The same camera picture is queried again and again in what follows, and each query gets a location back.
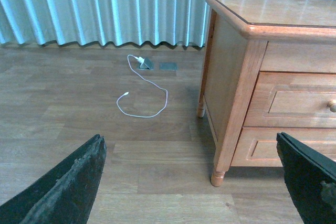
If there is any white floor charging cable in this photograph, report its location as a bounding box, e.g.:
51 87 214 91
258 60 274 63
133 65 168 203
116 54 169 119

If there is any wooden nightstand cabinet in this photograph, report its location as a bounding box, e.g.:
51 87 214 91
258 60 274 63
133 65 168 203
197 0 335 187

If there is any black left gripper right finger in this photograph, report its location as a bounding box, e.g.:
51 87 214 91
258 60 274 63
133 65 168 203
276 132 335 223

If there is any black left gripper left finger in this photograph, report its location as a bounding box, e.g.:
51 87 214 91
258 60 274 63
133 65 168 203
1 134 107 223

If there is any pale pleated curtain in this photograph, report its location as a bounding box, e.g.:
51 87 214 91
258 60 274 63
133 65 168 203
1 0 208 47

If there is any open metal floor socket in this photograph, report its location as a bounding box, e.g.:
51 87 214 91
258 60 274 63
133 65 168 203
138 58 154 70

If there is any white floor plug adapter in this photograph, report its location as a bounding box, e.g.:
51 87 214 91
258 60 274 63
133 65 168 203
135 57 144 64

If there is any closed metal floor socket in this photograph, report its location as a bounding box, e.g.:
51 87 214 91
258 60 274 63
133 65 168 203
159 62 177 71

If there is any wooden drawer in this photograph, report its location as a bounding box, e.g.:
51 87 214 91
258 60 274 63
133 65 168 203
244 72 335 128
231 127 335 167

